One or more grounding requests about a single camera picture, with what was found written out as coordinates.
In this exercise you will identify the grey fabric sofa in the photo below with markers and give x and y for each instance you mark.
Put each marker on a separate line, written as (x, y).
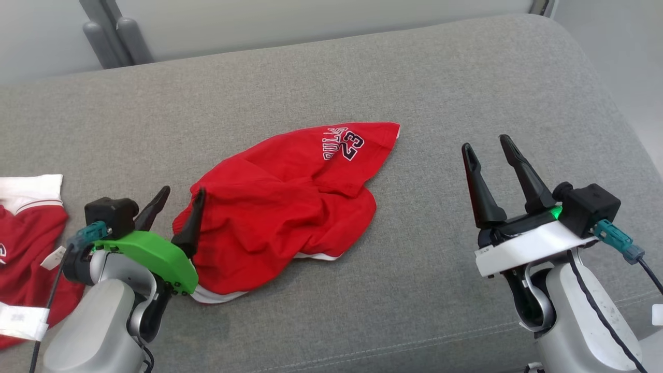
(414, 77)

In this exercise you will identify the red garment with white waistband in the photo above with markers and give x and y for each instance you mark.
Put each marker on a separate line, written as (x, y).
(26, 248)

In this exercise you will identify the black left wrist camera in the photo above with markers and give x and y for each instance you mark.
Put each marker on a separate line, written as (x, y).
(109, 215)

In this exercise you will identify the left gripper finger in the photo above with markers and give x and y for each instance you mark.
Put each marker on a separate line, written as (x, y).
(191, 228)
(153, 207)

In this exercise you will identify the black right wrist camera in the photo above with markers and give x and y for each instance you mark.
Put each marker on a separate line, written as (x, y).
(590, 207)

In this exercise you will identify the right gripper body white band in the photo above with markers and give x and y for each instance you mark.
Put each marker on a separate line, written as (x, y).
(528, 243)

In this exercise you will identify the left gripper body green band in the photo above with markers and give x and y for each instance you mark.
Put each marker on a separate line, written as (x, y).
(155, 254)

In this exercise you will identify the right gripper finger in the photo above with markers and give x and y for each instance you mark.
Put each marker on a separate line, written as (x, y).
(481, 202)
(531, 191)

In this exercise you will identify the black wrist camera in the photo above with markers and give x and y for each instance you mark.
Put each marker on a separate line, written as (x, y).
(109, 215)
(590, 207)

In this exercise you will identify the red shorts with 23 print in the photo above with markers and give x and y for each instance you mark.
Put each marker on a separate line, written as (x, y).
(285, 207)

